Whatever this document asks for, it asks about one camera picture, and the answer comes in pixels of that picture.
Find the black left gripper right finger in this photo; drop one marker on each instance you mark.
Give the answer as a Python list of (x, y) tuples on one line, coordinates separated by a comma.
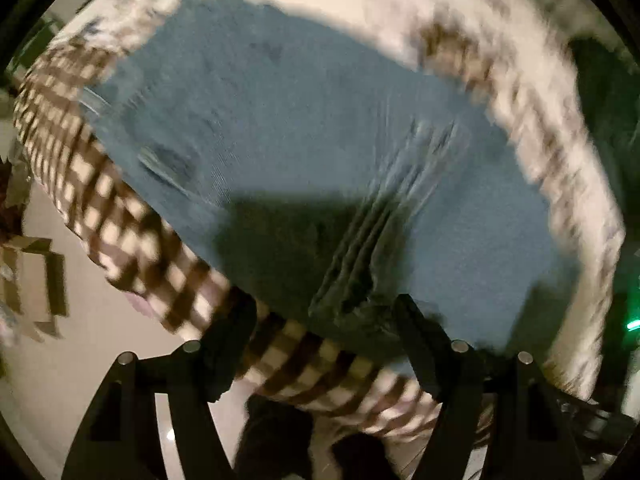
[(527, 436)]

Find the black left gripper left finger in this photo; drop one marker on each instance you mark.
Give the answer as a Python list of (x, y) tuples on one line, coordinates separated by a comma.
[(143, 403)]

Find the blue denim pants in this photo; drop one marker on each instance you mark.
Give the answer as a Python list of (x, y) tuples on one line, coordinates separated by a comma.
[(326, 180)]

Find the brown checkered bed skirt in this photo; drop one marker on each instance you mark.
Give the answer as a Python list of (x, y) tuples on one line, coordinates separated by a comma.
[(140, 252)]

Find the floral cream bedspread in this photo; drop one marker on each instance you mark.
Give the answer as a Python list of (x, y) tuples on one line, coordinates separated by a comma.
[(504, 51)]

